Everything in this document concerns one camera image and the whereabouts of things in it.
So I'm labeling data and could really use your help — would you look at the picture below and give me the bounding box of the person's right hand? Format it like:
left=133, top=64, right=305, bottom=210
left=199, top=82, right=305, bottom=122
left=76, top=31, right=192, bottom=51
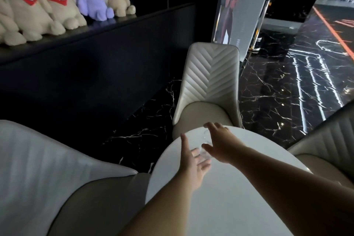
left=201, top=122, right=249, bottom=166

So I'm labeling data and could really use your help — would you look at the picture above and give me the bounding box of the person's left hand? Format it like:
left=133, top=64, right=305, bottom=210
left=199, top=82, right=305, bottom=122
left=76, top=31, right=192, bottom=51
left=178, top=133, right=212, bottom=192

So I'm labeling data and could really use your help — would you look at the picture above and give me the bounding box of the clear drinking glass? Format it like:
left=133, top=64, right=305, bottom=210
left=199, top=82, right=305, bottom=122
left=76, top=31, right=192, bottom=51
left=200, top=130, right=212, bottom=158

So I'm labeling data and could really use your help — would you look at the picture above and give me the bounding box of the person's left forearm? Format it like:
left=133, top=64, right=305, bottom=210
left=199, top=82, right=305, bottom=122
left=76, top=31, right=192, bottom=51
left=118, top=181, right=197, bottom=236

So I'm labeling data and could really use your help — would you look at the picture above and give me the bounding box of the person's right forearm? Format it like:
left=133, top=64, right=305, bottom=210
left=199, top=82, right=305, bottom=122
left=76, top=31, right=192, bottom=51
left=234, top=147, right=354, bottom=236

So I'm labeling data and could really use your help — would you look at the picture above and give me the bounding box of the beige chevron-stitched chair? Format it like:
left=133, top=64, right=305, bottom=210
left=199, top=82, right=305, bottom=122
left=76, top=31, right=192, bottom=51
left=287, top=103, right=354, bottom=190
left=172, top=42, right=243, bottom=140
left=0, top=119, right=151, bottom=236

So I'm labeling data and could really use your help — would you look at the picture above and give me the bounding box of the metal stand base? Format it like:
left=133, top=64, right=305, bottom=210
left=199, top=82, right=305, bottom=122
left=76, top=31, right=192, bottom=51
left=248, top=21, right=264, bottom=52

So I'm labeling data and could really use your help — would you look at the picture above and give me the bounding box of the tall printed display panel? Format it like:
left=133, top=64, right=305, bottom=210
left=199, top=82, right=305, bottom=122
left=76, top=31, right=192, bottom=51
left=211, top=0, right=277, bottom=63

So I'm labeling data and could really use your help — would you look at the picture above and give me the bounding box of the black marble counter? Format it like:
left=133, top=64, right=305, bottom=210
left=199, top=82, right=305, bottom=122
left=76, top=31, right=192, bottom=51
left=263, top=0, right=325, bottom=25

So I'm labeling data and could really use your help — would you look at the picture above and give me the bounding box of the dark wall cabinet ledge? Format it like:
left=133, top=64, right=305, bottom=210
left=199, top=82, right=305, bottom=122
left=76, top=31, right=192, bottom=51
left=0, top=3, right=197, bottom=145

